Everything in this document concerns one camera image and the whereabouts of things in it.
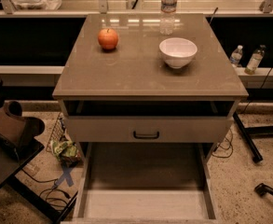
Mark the grey drawer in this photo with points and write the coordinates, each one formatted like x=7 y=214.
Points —
x=148 y=129

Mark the grey drawer cabinet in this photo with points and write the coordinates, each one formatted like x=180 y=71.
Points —
x=133 y=81

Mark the open bottom drawer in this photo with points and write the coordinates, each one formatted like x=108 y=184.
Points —
x=144 y=183

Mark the white bowl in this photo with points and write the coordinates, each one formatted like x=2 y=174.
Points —
x=177 y=52

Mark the red apple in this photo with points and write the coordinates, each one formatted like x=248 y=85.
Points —
x=108 y=38

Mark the green snack bag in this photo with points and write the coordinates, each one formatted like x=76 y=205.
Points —
x=65 y=152

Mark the blue tape cross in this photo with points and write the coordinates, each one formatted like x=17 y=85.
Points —
x=66 y=176

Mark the small water bottle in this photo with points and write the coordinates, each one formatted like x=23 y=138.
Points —
x=236 y=55

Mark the black stand base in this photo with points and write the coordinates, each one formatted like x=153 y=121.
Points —
x=250 y=132

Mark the brown curved object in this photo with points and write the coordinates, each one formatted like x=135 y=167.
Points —
x=16 y=131

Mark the yellowish liquid bottle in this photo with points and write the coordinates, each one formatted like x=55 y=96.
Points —
x=255 y=60

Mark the dark side table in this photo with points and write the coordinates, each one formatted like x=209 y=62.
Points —
x=8 y=170

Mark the black chair leg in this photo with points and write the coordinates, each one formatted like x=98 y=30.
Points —
x=263 y=189

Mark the wire basket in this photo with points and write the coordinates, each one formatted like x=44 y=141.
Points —
x=57 y=133

